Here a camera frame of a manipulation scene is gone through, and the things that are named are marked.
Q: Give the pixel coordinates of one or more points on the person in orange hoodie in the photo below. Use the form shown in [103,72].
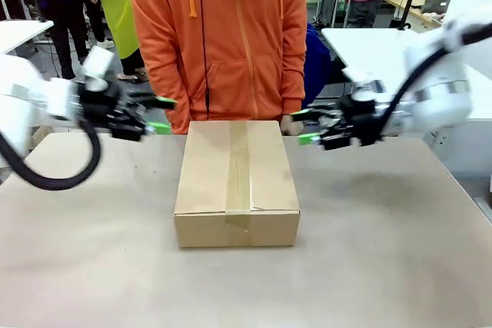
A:
[223,36]

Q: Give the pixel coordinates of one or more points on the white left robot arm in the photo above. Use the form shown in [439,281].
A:
[23,82]

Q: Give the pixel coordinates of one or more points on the person's left hand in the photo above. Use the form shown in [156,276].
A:
[291,125]

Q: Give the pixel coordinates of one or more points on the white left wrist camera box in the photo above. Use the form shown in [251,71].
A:
[98,65]

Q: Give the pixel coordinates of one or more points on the bystander in black clothes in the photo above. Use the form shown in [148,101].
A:
[67,17]

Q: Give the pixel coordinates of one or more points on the bystander in yellow-green garment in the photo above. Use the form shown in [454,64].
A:
[119,9]

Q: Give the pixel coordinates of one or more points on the person's right forearm orange sleeve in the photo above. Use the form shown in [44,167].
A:
[157,74]

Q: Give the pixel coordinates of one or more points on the white side table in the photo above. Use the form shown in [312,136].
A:
[21,34]

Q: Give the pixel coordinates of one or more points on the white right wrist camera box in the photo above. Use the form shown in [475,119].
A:
[361,80]

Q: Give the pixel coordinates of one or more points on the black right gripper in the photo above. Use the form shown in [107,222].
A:
[353,124]

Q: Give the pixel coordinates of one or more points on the beige background workbench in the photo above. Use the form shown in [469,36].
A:
[419,9]

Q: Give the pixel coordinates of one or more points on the blue chair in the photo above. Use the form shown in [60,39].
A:
[317,67]

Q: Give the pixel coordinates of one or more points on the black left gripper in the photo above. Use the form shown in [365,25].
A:
[111,113]

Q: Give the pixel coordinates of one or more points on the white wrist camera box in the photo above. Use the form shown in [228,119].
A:
[98,65]
[361,80]

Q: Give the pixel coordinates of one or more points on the brown cardboard box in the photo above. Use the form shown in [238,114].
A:
[238,174]

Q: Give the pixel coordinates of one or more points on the person's left forearm orange sleeve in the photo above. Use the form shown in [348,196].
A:
[294,74]

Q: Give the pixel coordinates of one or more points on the large white table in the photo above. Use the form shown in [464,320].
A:
[369,44]

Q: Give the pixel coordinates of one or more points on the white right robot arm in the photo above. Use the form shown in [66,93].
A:
[434,74]

